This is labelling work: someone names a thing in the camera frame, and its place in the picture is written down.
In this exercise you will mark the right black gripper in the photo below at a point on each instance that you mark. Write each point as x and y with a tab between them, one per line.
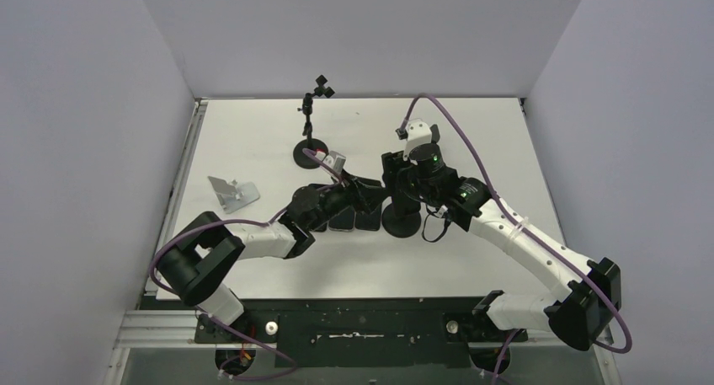
394	167

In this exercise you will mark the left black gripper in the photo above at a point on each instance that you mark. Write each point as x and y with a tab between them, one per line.
364	195

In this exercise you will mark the black phone stand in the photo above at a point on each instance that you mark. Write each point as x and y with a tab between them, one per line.
322	90
404	227

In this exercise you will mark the brown base phone stand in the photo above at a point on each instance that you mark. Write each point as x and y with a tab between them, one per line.
435	133

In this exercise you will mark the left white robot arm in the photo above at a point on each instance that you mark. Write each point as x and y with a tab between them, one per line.
194	264

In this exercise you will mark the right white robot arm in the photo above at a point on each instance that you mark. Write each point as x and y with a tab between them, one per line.
582	296

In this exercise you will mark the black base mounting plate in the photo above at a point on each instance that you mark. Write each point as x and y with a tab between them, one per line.
374	332

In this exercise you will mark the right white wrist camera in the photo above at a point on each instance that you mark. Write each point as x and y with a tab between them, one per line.
415	133

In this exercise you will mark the aluminium rail left edge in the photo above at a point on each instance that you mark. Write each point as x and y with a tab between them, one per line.
180	178

